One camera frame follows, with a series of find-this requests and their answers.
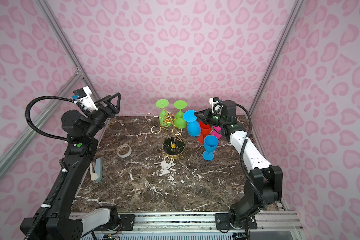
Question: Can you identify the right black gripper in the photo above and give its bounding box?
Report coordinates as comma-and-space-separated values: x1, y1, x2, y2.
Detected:
194, 108, 228, 128

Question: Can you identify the black cable hose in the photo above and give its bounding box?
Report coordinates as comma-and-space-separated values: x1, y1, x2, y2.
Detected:
24, 95, 79, 142
235, 103, 269, 211

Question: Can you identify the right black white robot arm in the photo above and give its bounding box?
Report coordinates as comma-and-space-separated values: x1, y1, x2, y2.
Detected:
194, 97, 283, 236

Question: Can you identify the grey blue flat object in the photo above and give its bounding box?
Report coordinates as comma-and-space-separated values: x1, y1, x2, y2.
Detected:
90, 158, 103, 183

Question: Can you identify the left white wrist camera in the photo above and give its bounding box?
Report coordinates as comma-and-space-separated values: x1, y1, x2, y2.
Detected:
72, 86, 98, 111

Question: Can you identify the gold wire glass rack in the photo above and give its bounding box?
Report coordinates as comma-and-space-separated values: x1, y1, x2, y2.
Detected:
145, 110, 186, 158

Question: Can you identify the red wine glass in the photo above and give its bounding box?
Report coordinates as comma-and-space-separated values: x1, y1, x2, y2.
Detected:
198, 121, 212, 144

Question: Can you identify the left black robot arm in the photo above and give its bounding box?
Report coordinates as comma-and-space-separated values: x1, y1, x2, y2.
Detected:
20, 90, 121, 240

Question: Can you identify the clear tape roll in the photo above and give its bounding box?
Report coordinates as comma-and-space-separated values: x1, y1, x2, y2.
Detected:
117, 144, 132, 159

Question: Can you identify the green wine glass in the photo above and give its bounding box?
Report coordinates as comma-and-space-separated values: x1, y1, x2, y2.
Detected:
156, 99, 172, 127
174, 100, 187, 129

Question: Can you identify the blue wine glass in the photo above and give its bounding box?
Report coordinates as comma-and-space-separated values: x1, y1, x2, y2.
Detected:
203, 135, 219, 161
183, 110, 201, 137

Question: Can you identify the left black cable hose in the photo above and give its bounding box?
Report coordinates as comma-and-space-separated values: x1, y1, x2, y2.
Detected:
24, 95, 79, 142

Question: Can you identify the magenta wine glass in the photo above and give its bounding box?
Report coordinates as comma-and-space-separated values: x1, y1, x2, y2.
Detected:
211, 126, 222, 140

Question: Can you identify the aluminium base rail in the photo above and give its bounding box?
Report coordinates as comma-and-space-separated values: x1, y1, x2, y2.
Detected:
70, 209, 307, 240

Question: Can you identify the right black cable hose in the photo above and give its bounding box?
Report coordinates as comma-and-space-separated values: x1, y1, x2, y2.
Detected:
235, 103, 269, 211

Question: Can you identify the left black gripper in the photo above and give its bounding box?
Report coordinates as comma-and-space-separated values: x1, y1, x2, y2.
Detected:
85, 93, 120, 141

